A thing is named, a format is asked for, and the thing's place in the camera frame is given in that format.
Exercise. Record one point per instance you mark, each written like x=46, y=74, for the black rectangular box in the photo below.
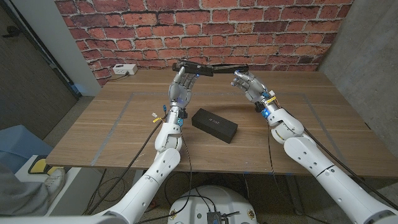
x=214, y=124

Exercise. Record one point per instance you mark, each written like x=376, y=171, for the person's grey trouser leg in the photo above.
x=18, y=193

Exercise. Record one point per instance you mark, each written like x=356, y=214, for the black stapler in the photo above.
x=199, y=68

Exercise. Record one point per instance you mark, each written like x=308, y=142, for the dark grey door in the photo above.
x=25, y=87

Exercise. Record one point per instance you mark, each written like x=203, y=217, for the grey torso electronics module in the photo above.
x=214, y=217

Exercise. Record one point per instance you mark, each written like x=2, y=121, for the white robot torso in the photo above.
x=214, y=202

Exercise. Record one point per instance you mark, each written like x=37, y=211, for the white floor board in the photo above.
x=71, y=189

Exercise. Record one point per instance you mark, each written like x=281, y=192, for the red brick printed backdrop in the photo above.
x=202, y=31

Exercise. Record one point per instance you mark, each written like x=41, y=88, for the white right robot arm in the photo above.
x=326, y=174

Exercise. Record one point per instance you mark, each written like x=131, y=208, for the blue upholstered seat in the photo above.
x=18, y=146

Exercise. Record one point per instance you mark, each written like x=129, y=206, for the metal table leg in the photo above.
x=138, y=175
x=295, y=196

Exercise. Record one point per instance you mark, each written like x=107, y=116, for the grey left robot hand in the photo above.
x=180, y=90

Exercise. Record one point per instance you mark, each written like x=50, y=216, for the white sneaker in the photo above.
x=56, y=183

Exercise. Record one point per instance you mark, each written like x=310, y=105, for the white power strip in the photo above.
x=125, y=69

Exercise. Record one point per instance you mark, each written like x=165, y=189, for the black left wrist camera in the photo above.
x=184, y=113

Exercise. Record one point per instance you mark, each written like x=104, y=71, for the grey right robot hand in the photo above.
x=253, y=87

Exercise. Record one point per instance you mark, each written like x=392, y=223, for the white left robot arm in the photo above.
x=149, y=186

